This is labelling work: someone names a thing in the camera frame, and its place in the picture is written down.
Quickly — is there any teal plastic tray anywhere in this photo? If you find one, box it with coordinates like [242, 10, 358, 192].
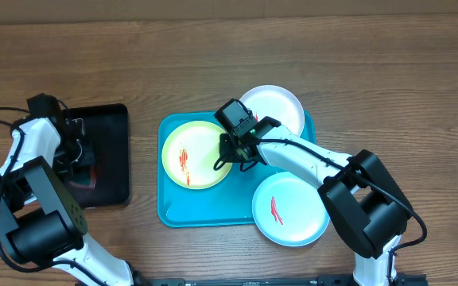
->
[157, 110, 317, 229]

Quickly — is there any light blue plate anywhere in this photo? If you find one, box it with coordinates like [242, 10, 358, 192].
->
[252, 172, 330, 247]

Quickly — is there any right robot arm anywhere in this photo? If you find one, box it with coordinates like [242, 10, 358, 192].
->
[214, 114, 414, 285]

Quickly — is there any black plastic tray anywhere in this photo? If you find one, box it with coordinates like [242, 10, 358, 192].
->
[64, 103, 131, 208]

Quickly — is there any green and pink sponge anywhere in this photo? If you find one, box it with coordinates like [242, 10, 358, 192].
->
[68, 165, 97, 190]

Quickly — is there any yellow-green rimmed plate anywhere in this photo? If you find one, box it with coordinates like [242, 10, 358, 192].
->
[161, 121, 232, 190]

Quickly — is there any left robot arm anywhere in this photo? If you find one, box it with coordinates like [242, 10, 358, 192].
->
[0, 116, 148, 285]

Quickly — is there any white plate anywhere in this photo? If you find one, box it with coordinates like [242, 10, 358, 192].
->
[240, 85, 305, 136]

